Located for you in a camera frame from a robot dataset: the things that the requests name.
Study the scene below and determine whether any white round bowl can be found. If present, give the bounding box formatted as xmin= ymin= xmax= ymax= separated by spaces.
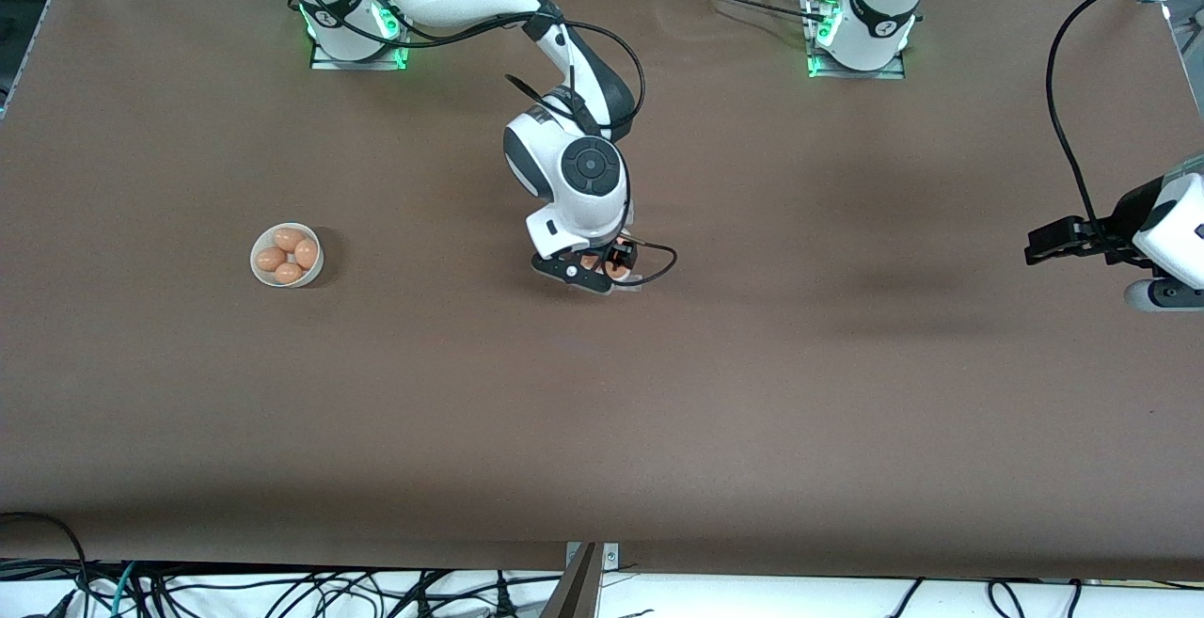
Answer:
xmin=250 ymin=221 xmax=325 ymax=288

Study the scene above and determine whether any clear plastic egg carton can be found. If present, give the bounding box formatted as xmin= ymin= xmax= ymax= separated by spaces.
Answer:
xmin=576 ymin=251 xmax=643 ymax=293

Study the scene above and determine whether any brown table cover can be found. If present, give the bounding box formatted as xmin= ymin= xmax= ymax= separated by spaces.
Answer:
xmin=0 ymin=0 xmax=1204 ymax=583

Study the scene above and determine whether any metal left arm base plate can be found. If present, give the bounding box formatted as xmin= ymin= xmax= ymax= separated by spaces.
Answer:
xmin=807 ymin=0 xmax=907 ymax=81

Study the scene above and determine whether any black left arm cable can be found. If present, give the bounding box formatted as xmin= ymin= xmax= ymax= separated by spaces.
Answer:
xmin=1045 ymin=0 xmax=1204 ymax=239

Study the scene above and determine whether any black looped floor cable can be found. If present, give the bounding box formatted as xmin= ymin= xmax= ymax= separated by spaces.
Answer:
xmin=0 ymin=512 xmax=92 ymax=618

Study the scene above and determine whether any dark slanted pole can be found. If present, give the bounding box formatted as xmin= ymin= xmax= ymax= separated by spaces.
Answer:
xmin=539 ymin=543 xmax=603 ymax=618

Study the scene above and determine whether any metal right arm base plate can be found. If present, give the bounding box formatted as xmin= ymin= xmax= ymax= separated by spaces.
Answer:
xmin=310 ymin=0 xmax=412 ymax=71

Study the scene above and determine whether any teal cable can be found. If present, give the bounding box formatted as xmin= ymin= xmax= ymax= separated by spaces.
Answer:
xmin=111 ymin=562 xmax=140 ymax=618

